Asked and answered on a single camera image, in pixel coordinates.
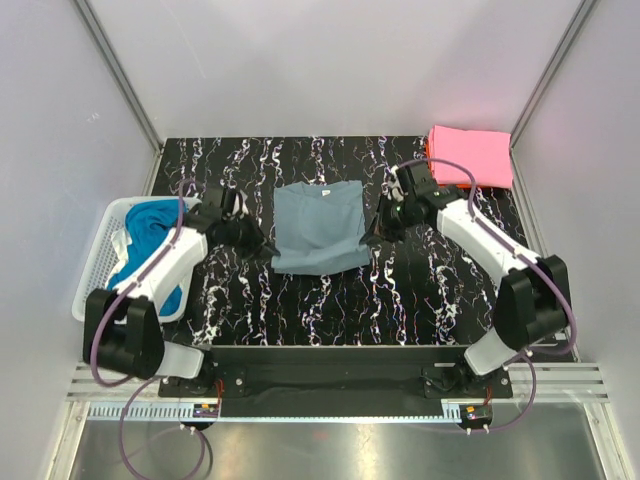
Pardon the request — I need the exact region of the grey-blue t shirt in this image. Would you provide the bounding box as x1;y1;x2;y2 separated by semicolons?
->
271;180;370;276

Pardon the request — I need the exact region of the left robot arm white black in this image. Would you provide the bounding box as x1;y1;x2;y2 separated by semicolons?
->
82;187;279;388

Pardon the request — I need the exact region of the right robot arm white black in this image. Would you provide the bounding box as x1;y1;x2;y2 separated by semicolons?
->
361;160;577;396

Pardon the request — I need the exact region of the orange folded t shirt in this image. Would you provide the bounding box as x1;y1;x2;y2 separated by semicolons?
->
425;143;478;189

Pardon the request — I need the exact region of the pink folded t shirt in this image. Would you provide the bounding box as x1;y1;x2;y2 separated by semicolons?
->
427;125;513;189

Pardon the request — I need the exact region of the bright blue t shirt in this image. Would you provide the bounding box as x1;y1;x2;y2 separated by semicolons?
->
105;199;179;290

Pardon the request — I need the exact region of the white cloth in basket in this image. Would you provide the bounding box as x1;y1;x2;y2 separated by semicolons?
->
111;228;132;276

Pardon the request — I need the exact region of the white plastic laundry basket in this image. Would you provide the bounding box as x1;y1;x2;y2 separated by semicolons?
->
72;196;208;323

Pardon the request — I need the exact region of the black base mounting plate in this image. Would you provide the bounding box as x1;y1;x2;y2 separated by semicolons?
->
159;346;513;412

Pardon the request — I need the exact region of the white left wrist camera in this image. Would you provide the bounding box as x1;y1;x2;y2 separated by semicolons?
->
222;188;249;219

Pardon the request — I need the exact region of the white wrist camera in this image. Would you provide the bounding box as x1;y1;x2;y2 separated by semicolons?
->
386;166;405;203
222;188;249;219

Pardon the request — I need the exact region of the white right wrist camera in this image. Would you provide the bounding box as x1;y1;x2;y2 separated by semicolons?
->
386;166;405;203

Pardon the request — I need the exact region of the left aluminium frame post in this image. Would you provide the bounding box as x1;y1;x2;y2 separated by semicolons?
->
71;0;164;153

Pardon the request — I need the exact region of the aluminium frame post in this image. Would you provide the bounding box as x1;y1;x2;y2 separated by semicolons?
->
71;0;164;153
510;0;600;150

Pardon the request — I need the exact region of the white slotted cable duct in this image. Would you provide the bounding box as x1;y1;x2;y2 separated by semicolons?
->
88;400;461;424

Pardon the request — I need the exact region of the right aluminium frame post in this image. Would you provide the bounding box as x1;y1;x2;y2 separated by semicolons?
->
510;0;600;150

